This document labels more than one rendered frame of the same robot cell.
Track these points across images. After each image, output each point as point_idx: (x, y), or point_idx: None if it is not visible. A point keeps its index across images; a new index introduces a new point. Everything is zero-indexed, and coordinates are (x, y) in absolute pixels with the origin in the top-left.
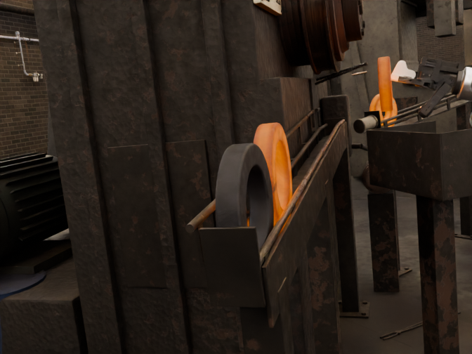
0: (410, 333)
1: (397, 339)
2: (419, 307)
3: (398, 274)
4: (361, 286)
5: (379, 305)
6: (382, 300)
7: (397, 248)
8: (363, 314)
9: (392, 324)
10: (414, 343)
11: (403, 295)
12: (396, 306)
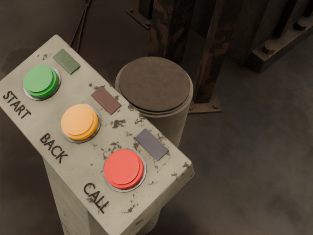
0: (78, 11)
1: (80, 1)
2: (105, 47)
3: (148, 46)
4: (187, 51)
5: (137, 31)
6: (143, 39)
7: (199, 78)
8: (129, 8)
9: (101, 15)
10: (66, 3)
11: (138, 58)
12: (124, 38)
